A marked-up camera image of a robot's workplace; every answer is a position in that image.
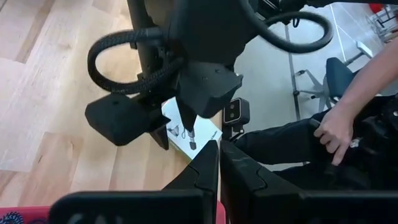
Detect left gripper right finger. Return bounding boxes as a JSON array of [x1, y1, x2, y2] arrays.
[[220, 139, 398, 224]]

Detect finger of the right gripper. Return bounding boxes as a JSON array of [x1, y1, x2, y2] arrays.
[[175, 61, 244, 151], [84, 92, 172, 151]]

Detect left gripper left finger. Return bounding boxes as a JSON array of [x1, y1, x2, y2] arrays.
[[49, 139, 220, 224]]

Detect white printed cardboard box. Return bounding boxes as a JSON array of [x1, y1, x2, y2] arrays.
[[160, 97, 223, 161]]

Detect pink plastic bin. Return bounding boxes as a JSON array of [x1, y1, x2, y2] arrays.
[[0, 200, 227, 224]]

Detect person's forearm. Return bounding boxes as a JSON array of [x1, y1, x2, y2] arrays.
[[337, 36, 398, 125]]

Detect person's legs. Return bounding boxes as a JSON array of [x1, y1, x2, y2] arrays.
[[232, 93, 398, 191]]

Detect person's hand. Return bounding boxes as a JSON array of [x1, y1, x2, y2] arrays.
[[312, 105, 356, 167]]

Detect dark office chair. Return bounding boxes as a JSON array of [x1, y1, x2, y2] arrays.
[[292, 57, 357, 121]]

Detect small black table camera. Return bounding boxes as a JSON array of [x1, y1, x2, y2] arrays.
[[222, 97, 251, 141]]

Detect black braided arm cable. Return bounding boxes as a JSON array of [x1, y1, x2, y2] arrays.
[[86, 26, 187, 96]]

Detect black smooth arm cable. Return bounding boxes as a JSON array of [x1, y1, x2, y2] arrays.
[[238, 0, 334, 54]]

